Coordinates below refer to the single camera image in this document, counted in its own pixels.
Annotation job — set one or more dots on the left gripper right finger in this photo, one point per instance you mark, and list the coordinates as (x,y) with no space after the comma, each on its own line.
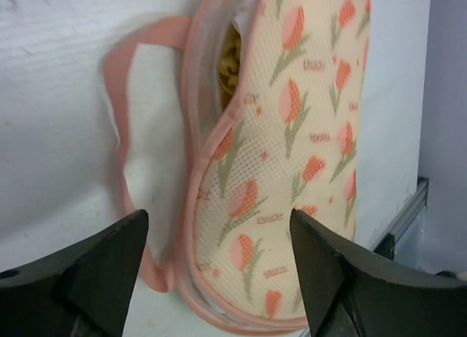
(350,291)

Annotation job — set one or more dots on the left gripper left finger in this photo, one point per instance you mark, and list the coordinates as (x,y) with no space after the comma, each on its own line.
(82,290)

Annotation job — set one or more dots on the floral mesh laundry bag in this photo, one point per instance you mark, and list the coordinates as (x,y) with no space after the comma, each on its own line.
(287,140)

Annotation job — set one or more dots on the yellow bra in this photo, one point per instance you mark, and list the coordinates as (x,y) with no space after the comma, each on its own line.
(229,65)

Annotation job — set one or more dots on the aluminium front rail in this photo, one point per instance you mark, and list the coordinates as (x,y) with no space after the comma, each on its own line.
(385,245)

